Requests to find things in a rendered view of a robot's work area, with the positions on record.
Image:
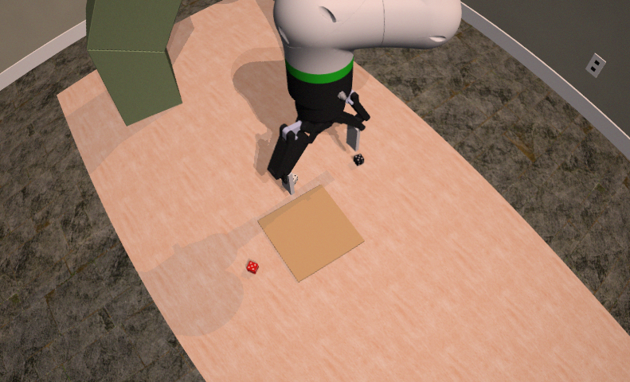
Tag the tan square mat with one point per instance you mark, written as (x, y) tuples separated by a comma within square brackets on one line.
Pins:
[(310, 232)]

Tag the red die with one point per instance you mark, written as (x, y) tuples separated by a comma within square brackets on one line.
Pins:
[(252, 267)]

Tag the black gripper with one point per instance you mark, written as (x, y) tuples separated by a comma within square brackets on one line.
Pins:
[(293, 140)]

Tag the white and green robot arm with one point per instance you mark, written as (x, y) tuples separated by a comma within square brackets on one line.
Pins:
[(319, 38)]

